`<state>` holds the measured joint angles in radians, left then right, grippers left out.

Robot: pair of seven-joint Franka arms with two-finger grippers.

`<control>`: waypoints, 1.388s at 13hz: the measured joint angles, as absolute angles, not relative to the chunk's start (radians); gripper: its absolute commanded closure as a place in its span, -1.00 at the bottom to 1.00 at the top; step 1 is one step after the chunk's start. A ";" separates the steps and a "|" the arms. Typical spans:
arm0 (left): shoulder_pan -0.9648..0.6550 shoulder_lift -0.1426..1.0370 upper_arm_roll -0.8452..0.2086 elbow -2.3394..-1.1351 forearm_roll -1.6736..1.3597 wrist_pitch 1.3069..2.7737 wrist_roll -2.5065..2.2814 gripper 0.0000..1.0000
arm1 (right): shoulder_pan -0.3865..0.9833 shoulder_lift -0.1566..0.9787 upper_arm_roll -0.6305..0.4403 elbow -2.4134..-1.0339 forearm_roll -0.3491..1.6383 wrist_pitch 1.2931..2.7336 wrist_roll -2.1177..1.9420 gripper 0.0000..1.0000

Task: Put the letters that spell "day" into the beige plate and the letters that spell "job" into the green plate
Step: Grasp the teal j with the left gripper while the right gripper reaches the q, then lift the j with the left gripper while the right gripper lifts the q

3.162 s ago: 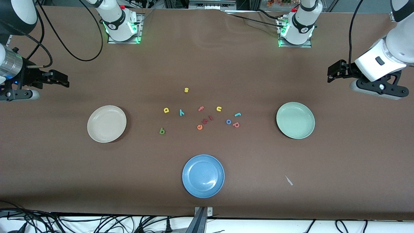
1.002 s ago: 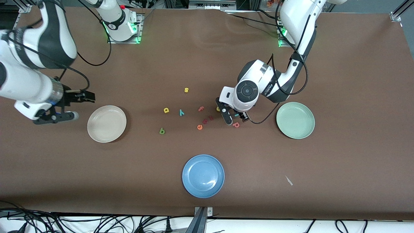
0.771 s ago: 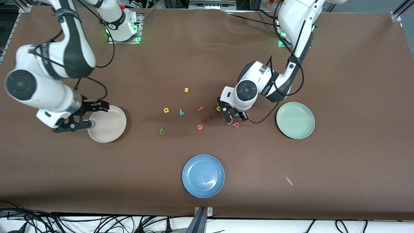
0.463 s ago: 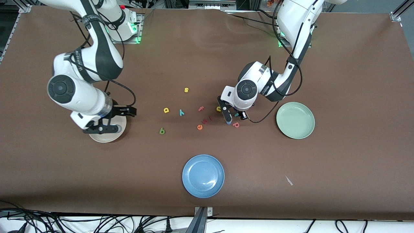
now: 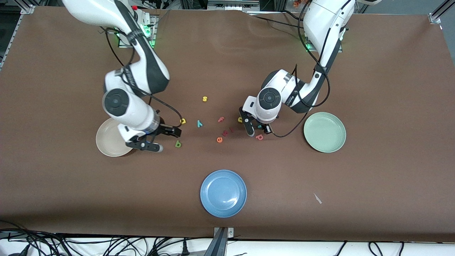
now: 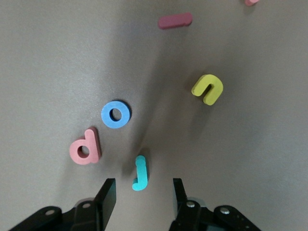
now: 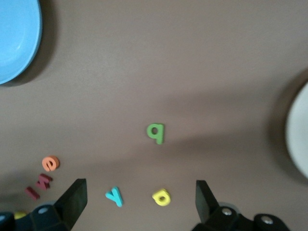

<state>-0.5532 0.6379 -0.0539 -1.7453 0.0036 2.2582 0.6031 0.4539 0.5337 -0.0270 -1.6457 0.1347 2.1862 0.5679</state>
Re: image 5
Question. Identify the white paper scrap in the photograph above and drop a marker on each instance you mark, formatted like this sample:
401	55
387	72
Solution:
317	198

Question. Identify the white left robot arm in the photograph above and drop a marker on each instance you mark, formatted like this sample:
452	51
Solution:
270	99

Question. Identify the beige round plate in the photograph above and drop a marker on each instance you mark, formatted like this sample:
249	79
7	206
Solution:
106	142

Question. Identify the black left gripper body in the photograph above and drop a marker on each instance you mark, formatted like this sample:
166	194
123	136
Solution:
266	127

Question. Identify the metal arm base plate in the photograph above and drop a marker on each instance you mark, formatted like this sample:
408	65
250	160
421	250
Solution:
310	49
154	32

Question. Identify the blue round plate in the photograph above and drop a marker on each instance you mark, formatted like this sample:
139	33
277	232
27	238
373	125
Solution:
223	193

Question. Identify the aluminium frame rail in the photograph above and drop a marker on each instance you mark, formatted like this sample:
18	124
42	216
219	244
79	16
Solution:
233	5

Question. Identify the aluminium corner bracket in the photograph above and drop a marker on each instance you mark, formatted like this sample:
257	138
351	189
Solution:
435	17
27	9

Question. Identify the black power plug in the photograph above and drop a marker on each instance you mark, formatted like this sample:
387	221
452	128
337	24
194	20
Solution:
185	248

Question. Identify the brown table cover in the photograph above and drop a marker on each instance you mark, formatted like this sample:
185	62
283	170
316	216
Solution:
227	64

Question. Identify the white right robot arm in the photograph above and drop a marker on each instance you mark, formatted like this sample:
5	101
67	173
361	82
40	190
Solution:
117	103

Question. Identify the orange artificial flowers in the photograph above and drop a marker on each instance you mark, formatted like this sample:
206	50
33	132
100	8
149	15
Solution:
298	3

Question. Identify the green round plate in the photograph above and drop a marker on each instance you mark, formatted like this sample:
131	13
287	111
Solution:
324	132

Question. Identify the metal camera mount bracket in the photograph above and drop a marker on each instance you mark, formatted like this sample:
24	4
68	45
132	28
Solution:
222	236

